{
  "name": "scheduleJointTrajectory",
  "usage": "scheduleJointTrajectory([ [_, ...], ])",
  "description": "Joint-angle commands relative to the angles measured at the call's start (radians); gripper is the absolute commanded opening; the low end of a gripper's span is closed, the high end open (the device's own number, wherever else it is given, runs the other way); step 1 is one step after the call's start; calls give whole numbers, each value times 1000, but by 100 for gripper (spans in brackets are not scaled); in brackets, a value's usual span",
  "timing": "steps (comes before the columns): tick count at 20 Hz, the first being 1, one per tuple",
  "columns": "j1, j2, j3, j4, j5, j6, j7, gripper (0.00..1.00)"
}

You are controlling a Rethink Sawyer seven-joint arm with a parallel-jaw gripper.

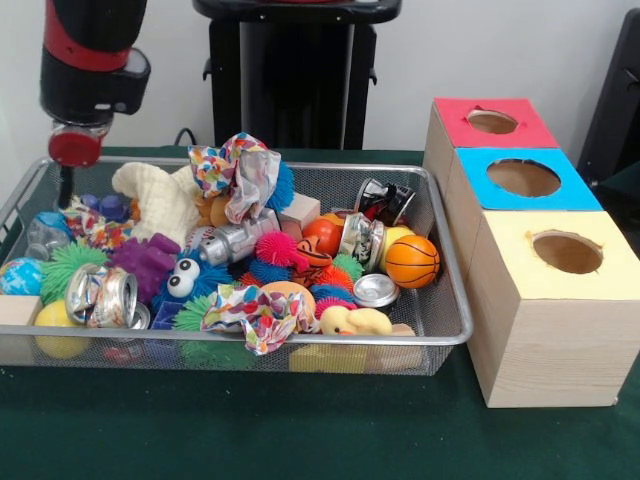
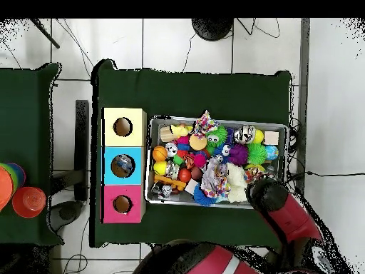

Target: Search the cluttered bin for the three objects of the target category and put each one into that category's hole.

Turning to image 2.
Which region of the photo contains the black tripod leg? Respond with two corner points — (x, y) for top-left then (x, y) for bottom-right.
(29, 18), (61, 49)

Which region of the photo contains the grey oval floor base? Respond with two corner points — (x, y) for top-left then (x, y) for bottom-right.
(46, 200), (84, 233)

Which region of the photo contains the red plastic cup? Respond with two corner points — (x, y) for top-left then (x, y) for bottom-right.
(11, 186), (47, 219)

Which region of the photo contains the grey floor cable cover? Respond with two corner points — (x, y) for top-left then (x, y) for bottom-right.
(294, 18), (311, 198)

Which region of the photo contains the purple knobby rubber ball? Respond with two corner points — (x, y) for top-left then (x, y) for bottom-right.
(227, 143), (250, 167)

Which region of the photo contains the black round stand base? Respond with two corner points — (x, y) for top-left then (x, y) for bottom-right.
(191, 18), (235, 42)

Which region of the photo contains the wire mesh bin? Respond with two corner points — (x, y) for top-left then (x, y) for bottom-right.
(144, 114), (289, 211)

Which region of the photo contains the orange toy basketball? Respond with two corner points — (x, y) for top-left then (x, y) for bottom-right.
(151, 146), (168, 163)

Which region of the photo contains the wooden box with three holes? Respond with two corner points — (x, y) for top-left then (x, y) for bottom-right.
(101, 107), (148, 224)

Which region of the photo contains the plain wooden block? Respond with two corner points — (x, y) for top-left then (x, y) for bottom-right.
(264, 131), (280, 146)

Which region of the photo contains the black floor cable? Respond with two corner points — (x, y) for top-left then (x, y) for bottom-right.
(304, 170), (365, 178)

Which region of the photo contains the cream waffle cloth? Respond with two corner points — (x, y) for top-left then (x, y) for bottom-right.
(225, 162), (249, 204)

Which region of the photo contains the blue spiky rubber ball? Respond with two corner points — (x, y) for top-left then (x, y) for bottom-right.
(192, 183), (218, 207)

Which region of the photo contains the black upright panel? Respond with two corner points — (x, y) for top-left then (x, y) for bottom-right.
(74, 99), (90, 202)

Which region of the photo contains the dark green side tablecloth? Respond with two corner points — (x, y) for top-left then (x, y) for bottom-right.
(0, 62), (64, 247)

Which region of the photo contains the blue globe ball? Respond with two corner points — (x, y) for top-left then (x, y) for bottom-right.
(264, 145), (279, 161)

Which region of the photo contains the green spiky rubber ball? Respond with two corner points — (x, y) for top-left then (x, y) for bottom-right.
(246, 142), (268, 166)

